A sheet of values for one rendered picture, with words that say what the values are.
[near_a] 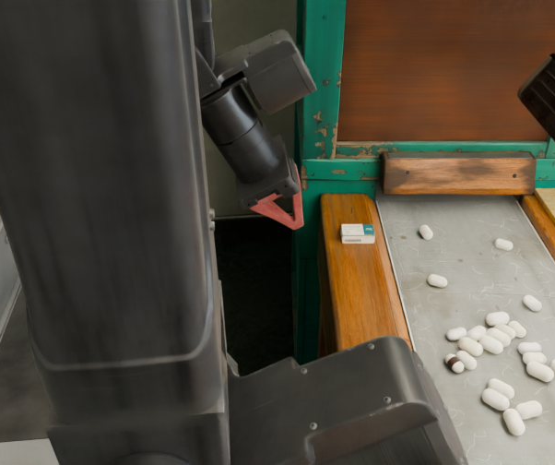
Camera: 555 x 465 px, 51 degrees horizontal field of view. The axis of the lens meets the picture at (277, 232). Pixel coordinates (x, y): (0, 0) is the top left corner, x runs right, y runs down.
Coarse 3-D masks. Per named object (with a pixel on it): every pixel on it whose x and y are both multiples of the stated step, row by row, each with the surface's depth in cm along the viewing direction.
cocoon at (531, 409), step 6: (528, 402) 79; (534, 402) 78; (516, 408) 78; (522, 408) 78; (528, 408) 78; (534, 408) 78; (540, 408) 78; (522, 414) 78; (528, 414) 78; (534, 414) 78
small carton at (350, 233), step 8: (344, 224) 108; (352, 224) 108; (360, 224) 108; (368, 224) 108; (344, 232) 106; (352, 232) 106; (360, 232) 106; (368, 232) 106; (344, 240) 106; (352, 240) 106; (360, 240) 106; (368, 240) 106
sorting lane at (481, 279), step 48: (432, 240) 111; (480, 240) 111; (528, 240) 111; (432, 288) 100; (480, 288) 100; (528, 288) 100; (432, 336) 91; (528, 336) 91; (480, 384) 84; (528, 384) 84; (480, 432) 77; (528, 432) 77
